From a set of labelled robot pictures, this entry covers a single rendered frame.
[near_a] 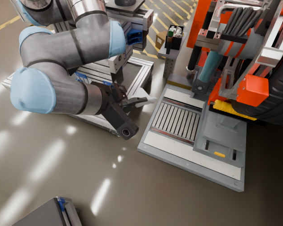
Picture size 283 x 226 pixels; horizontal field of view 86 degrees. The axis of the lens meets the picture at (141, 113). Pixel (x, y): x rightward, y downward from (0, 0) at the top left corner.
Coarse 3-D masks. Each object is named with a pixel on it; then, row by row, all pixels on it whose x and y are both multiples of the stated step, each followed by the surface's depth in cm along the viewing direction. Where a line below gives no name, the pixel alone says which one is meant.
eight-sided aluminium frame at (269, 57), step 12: (276, 12) 50; (276, 24) 48; (264, 48) 50; (276, 48) 49; (228, 60) 97; (252, 60) 55; (264, 60) 51; (276, 60) 50; (228, 72) 97; (252, 72) 56; (264, 72) 54; (228, 84) 93; (228, 96) 70
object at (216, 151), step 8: (200, 120) 133; (200, 128) 127; (200, 136) 123; (200, 144) 119; (208, 144) 116; (216, 144) 119; (200, 152) 120; (208, 152) 114; (216, 152) 112; (224, 152) 116; (232, 152) 113; (240, 152) 116; (224, 160) 114; (232, 160) 110; (240, 160) 112
